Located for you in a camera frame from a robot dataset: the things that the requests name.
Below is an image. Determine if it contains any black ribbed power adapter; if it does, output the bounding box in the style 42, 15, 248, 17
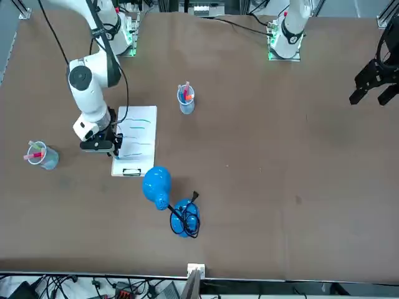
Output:
157, 282, 181, 299

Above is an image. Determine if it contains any black box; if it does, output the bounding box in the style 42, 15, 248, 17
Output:
6, 280, 36, 299

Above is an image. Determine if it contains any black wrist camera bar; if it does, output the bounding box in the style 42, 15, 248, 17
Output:
79, 140, 113, 154

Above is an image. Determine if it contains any black cable across table edge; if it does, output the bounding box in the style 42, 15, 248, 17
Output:
199, 14, 272, 36

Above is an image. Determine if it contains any aluminium corner post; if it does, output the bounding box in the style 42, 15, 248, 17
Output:
376, 0, 399, 29
17, 0, 32, 21

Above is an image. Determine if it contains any black orange power adapter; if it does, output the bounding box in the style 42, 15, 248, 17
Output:
114, 282, 138, 299

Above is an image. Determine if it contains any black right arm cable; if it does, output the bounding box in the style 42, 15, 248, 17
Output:
37, 0, 130, 125

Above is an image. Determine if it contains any clear plastic pen cup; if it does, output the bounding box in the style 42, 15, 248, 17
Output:
177, 81, 196, 115
26, 140, 60, 171

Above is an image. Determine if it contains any white paper sheet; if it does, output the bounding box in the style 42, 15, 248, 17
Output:
112, 106, 157, 175

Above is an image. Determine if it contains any aluminium frame post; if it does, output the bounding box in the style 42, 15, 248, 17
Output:
180, 263, 207, 299

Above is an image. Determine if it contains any black lamp power cable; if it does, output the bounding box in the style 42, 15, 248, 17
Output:
169, 190, 202, 240

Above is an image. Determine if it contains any blue desk lamp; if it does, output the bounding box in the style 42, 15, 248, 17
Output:
142, 166, 202, 239

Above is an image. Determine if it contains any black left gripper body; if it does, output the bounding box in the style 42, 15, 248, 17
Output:
375, 22, 399, 83

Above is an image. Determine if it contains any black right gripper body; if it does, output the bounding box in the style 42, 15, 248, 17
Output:
92, 107, 124, 150

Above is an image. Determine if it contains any wooden clipboard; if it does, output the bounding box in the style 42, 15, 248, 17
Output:
110, 105, 158, 178

